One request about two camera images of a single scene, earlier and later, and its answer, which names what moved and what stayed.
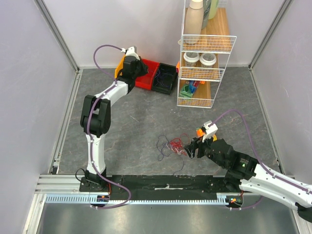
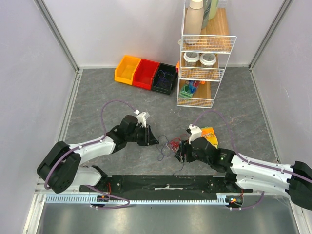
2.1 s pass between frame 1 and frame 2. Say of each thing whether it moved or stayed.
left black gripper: moved
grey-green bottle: stayed
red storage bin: stayed
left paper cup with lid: stayed
